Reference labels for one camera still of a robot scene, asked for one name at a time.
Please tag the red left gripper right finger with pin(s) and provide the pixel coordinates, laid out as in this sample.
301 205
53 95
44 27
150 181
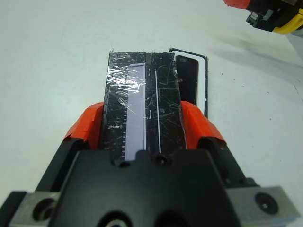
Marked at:
198 130

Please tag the camera box base white inside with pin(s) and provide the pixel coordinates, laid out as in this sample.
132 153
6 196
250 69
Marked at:
201 82

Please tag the black camera box lid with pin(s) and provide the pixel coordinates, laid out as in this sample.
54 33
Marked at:
165 106

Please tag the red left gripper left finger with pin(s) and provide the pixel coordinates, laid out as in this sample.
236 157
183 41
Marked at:
87 127

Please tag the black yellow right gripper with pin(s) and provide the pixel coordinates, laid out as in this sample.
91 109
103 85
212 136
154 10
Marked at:
279 16

